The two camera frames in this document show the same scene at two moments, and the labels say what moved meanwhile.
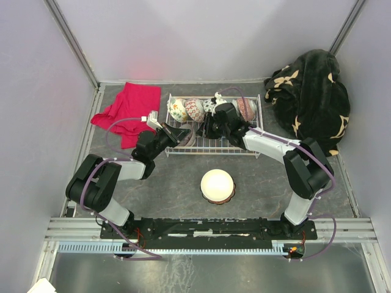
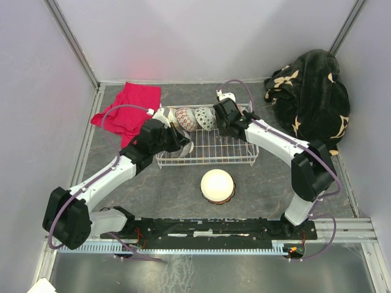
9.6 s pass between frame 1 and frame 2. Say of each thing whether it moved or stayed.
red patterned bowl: moved
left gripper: stayed
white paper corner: stayed
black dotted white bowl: moved
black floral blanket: stayed
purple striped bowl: moved
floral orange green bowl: moved
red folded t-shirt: stayed
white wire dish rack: moved
